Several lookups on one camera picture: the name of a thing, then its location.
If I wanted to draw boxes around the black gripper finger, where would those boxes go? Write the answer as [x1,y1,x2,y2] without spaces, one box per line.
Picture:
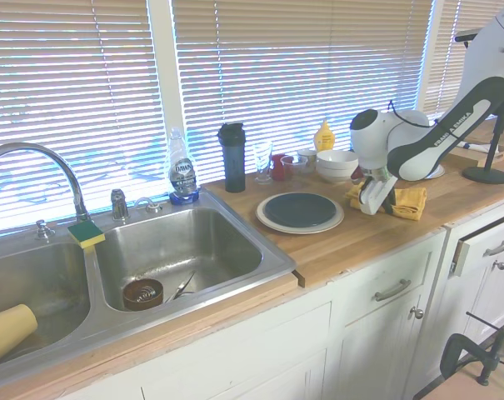
[379,193,399,216]

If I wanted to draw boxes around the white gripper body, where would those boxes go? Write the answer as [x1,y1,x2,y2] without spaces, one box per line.
[358,179,397,216]

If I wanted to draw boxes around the yellow terry towel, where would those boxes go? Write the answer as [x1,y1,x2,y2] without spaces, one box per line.
[345,181,427,222]

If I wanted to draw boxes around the dark blue plate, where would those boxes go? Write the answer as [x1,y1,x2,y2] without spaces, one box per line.
[263,194,339,228]

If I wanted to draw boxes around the dark plate on white plate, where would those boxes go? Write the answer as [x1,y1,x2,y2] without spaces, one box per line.
[255,191,345,235]

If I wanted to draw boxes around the small white ceramic cup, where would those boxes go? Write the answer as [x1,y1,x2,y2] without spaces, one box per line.
[297,148,318,174]

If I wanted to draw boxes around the yellow mustard bottle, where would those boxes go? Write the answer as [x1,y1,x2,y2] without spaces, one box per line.
[313,118,337,153]

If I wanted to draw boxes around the clear plastic cup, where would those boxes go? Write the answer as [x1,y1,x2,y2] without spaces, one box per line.
[280,156,309,188]

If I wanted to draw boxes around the wooden serving tray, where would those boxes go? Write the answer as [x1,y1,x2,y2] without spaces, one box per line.
[447,120,504,168]

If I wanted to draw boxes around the red cup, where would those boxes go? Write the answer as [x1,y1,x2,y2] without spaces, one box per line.
[270,152,294,182]

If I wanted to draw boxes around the white open drawer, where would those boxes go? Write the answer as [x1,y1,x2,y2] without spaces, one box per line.
[449,211,504,278]

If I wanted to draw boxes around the white rolled napkin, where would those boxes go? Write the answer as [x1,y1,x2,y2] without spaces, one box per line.
[457,140,492,153]

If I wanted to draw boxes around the clear footed glass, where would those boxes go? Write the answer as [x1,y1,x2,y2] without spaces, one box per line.
[252,141,274,186]

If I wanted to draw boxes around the black shaker bottle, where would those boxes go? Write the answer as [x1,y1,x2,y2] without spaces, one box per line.
[217,122,247,193]

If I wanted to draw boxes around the wide beige window blind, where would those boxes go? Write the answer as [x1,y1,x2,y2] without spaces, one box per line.
[0,0,169,235]
[171,0,434,185]

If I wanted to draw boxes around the black C-clamp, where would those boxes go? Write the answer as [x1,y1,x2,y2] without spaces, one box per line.
[438,310,504,387]

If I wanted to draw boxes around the stainless steel double sink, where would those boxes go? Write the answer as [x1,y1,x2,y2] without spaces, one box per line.
[0,187,297,393]

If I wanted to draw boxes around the narrow beige window blind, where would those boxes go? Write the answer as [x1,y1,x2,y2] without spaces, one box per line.
[426,0,502,123]

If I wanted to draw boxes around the Dawn dish soap bottle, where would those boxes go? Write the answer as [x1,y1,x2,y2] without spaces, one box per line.
[167,127,203,206]

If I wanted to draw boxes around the white kitchen cabinet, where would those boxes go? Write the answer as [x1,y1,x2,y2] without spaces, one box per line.
[38,195,504,400]

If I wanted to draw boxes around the metal tongs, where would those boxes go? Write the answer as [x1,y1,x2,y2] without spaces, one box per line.
[167,270,197,302]

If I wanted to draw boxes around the metal coil whisk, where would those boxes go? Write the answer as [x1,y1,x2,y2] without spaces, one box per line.
[134,286,159,303]

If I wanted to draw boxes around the brown bowl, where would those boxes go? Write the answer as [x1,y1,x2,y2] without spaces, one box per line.
[122,277,165,312]

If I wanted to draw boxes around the green and yellow sponge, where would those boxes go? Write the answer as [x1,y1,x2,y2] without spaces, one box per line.
[67,220,106,250]

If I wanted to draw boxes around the chrome gooseneck faucet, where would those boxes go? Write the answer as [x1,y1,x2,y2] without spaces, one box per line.
[0,142,92,224]

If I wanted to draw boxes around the chrome soap dispenser knob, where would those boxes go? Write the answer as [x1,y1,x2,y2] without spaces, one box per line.
[33,219,55,242]

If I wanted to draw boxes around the yellow plastic cup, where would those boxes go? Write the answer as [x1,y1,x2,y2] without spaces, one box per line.
[0,303,39,370]

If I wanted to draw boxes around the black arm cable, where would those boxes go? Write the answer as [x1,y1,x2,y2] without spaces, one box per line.
[387,98,452,145]

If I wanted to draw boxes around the black camera stand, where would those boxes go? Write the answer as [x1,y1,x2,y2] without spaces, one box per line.
[462,82,504,185]

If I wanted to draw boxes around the grey stereo camera bar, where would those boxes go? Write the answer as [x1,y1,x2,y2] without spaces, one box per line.
[454,27,484,43]

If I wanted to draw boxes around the chrome sink ring fitting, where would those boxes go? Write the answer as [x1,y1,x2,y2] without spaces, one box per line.
[133,196,162,213]

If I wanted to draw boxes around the chrome faucet handle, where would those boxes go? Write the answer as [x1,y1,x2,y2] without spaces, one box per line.
[110,187,131,222]

